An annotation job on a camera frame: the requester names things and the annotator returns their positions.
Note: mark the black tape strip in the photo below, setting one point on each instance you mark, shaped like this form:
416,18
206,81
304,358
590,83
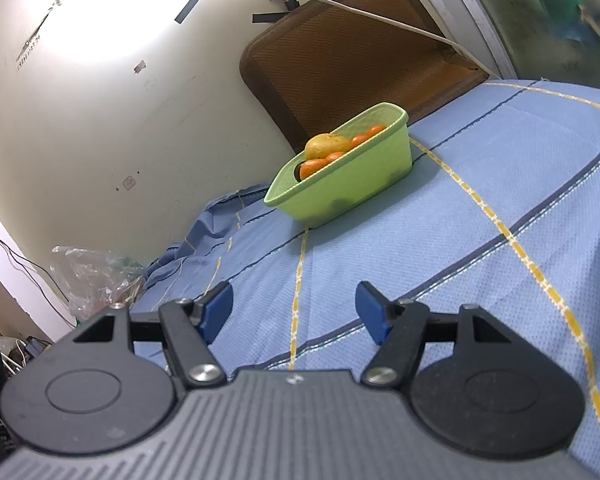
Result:
190,5
266,17

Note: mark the large orange mandarin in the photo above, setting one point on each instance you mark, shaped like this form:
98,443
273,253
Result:
312,167

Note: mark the green plastic basket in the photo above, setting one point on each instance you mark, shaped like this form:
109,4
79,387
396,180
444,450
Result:
350,185

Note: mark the small white wall sticker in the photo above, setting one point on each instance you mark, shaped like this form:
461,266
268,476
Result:
128,182

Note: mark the clear plastic bag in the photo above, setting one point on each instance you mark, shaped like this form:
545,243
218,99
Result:
95,280

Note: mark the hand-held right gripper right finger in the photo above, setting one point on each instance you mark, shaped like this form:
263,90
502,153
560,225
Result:
372,310

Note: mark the large yellow citrus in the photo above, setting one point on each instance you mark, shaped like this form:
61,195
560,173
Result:
325,145

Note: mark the white window frame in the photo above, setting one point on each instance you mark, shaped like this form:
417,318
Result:
460,5

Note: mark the blue bed sheet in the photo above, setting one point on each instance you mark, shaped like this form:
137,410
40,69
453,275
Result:
480,210

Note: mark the dark purple plum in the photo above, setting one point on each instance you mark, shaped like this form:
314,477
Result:
296,171

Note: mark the white paper label strip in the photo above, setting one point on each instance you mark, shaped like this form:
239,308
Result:
30,49

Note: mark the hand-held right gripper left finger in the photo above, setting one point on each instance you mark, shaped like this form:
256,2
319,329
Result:
215,310

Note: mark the brown woven seat cushion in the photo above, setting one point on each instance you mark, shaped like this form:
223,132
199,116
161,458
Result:
350,60

